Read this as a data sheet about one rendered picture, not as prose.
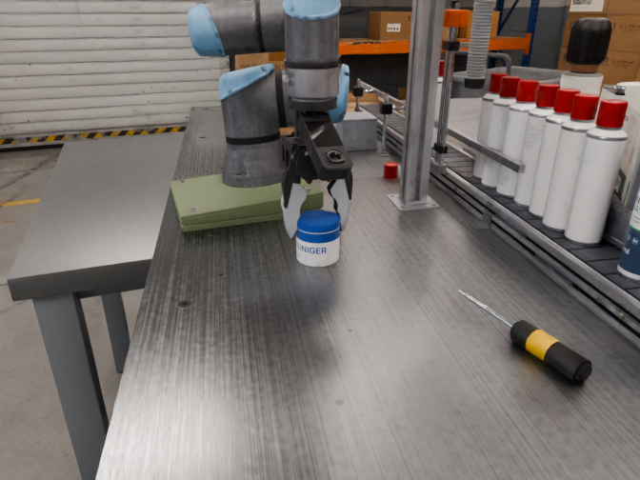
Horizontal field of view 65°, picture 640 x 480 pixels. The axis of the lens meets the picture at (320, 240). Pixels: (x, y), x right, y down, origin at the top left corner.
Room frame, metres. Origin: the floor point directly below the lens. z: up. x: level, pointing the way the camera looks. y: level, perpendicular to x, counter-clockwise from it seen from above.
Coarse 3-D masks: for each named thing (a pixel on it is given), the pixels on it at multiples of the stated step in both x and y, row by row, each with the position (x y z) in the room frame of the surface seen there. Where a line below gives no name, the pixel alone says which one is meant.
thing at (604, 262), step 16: (400, 128) 1.47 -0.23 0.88; (448, 144) 1.28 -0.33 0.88; (448, 160) 1.13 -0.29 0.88; (464, 160) 1.13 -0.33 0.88; (464, 176) 1.01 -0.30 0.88; (512, 208) 0.83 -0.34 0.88; (528, 208) 0.83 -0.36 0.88; (560, 240) 0.69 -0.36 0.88; (576, 256) 0.64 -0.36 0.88; (592, 256) 0.64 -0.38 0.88; (608, 256) 0.64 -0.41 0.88; (608, 272) 0.59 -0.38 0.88; (624, 288) 0.55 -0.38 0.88
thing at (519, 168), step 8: (368, 88) 1.73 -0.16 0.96; (384, 96) 1.55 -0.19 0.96; (400, 104) 1.41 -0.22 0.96; (448, 128) 1.10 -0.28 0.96; (456, 136) 1.05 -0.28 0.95; (464, 136) 1.02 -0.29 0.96; (472, 144) 0.98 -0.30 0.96; (480, 144) 0.95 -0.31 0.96; (488, 152) 0.91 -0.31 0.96; (496, 152) 0.89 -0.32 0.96; (496, 160) 0.88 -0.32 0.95; (504, 160) 0.86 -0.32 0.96; (512, 160) 0.84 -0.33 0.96; (512, 168) 0.83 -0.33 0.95; (520, 168) 0.81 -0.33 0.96
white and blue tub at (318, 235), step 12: (300, 216) 0.74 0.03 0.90; (312, 216) 0.74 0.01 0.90; (324, 216) 0.74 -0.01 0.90; (336, 216) 0.74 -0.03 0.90; (300, 228) 0.71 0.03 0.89; (312, 228) 0.70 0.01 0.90; (324, 228) 0.70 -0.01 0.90; (336, 228) 0.71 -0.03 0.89; (300, 240) 0.71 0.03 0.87; (312, 240) 0.70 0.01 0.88; (324, 240) 0.70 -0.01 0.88; (336, 240) 0.72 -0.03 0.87; (300, 252) 0.71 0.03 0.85; (312, 252) 0.70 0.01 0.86; (324, 252) 0.70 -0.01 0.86; (336, 252) 0.72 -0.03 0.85; (312, 264) 0.70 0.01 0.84; (324, 264) 0.70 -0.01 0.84
